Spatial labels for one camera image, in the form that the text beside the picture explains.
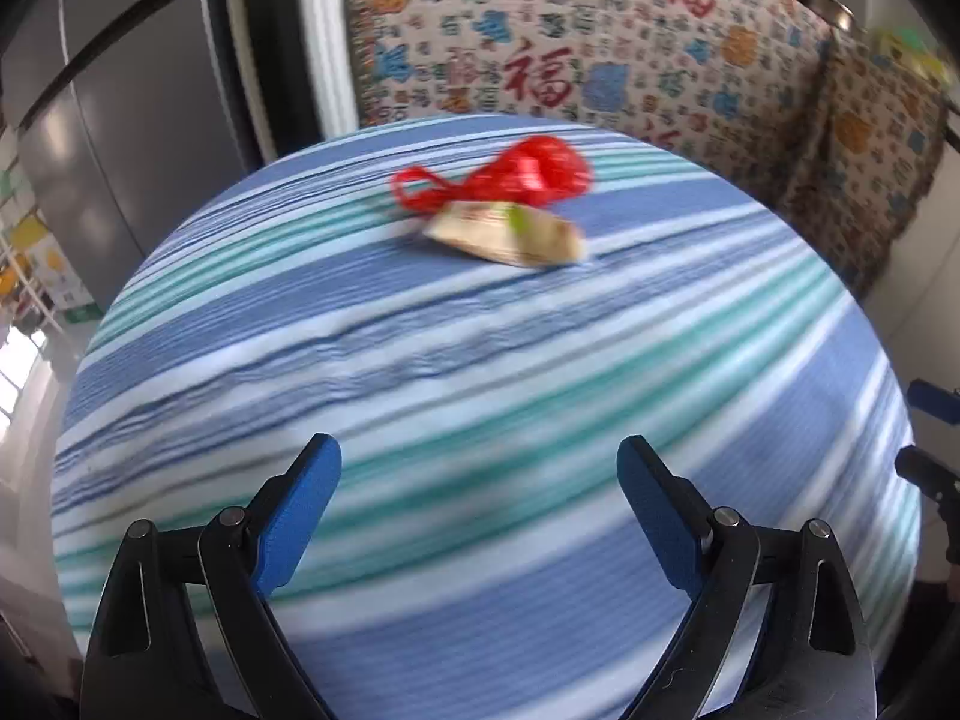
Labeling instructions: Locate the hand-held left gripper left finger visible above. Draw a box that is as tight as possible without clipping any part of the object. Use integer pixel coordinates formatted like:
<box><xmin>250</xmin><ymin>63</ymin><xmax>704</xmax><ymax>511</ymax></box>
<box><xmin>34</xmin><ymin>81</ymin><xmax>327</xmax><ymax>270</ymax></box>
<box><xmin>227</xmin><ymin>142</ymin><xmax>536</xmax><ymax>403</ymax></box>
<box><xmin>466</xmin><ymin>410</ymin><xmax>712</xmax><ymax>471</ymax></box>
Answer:
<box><xmin>81</xmin><ymin>433</ymin><xmax>343</xmax><ymax>720</ymax></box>

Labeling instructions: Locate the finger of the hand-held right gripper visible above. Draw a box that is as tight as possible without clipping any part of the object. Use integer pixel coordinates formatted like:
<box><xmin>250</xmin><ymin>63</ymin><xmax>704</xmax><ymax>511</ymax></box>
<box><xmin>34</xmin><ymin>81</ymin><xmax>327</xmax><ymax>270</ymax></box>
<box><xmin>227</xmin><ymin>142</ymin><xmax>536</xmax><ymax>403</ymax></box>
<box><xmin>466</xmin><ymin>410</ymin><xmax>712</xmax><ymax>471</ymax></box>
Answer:
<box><xmin>895</xmin><ymin>446</ymin><xmax>960</xmax><ymax>518</ymax></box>
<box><xmin>906</xmin><ymin>381</ymin><xmax>960</xmax><ymax>425</ymax></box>

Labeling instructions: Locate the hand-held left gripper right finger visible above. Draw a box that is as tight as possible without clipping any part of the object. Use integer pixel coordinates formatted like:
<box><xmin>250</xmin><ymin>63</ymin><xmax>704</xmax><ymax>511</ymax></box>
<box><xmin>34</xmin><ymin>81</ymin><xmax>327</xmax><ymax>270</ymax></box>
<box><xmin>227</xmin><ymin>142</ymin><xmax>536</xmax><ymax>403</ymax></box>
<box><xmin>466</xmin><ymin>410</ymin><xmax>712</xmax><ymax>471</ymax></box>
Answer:
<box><xmin>615</xmin><ymin>435</ymin><xmax>875</xmax><ymax>720</ymax></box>

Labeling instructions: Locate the beige paper wrapper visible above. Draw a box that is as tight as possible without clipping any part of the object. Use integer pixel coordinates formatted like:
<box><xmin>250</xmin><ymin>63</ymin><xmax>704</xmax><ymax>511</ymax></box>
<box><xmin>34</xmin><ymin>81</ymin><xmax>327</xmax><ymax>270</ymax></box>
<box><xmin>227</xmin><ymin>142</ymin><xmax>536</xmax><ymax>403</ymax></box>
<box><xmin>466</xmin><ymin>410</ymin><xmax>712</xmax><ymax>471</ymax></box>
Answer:
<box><xmin>420</xmin><ymin>202</ymin><xmax>587</xmax><ymax>272</ymax></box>

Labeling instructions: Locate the red plastic bag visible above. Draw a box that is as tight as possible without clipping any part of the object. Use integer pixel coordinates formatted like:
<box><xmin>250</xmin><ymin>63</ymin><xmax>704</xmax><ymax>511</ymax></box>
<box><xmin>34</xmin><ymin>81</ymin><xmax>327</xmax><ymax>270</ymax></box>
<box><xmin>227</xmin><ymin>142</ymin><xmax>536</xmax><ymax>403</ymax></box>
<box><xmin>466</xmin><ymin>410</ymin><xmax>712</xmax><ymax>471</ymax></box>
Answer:
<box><xmin>391</xmin><ymin>135</ymin><xmax>596</xmax><ymax>215</ymax></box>

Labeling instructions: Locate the striped tablecloth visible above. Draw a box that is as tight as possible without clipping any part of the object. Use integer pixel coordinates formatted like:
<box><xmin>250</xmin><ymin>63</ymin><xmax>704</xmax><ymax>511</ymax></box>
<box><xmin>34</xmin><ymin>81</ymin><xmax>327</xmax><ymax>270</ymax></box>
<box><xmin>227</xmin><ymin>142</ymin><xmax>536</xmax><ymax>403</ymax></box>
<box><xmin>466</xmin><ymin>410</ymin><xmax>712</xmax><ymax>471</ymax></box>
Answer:
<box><xmin>51</xmin><ymin>114</ymin><xmax>922</xmax><ymax>720</ymax></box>

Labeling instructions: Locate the narrow printed blanket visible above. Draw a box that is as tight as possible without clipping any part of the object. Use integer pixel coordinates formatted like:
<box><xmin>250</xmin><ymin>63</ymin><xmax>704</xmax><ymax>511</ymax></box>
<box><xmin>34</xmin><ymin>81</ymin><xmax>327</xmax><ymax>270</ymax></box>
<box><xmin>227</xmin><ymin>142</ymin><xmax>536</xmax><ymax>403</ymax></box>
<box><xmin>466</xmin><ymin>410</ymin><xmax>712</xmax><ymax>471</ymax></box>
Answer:
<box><xmin>776</xmin><ymin>34</ymin><xmax>948</xmax><ymax>302</ymax></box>

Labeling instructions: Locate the yellow green carton box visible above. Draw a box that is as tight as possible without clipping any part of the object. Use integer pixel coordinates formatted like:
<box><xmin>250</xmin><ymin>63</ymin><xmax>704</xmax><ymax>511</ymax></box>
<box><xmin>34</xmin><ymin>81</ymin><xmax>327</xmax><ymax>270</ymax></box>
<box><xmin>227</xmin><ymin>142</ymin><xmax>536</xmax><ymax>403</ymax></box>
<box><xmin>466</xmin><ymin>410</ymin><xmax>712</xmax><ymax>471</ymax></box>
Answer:
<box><xmin>22</xmin><ymin>217</ymin><xmax>100</xmax><ymax>325</ymax></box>

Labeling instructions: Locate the steel cooking pot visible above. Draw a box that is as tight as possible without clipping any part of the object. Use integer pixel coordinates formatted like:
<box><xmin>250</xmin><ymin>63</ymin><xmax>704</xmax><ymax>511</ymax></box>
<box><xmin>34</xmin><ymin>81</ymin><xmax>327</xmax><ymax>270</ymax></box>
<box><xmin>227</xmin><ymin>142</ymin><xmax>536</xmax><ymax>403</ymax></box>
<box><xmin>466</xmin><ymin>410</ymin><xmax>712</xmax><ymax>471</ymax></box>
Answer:
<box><xmin>780</xmin><ymin>0</ymin><xmax>857</xmax><ymax>32</ymax></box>

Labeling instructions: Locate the grey refrigerator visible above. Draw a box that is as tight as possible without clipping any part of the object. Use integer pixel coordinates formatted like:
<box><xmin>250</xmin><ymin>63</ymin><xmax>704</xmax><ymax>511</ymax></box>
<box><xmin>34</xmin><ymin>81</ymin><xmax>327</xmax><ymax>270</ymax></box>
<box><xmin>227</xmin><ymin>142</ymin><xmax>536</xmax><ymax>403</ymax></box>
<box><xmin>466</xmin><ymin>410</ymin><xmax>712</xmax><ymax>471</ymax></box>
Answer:
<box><xmin>0</xmin><ymin>0</ymin><xmax>265</xmax><ymax>265</ymax></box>

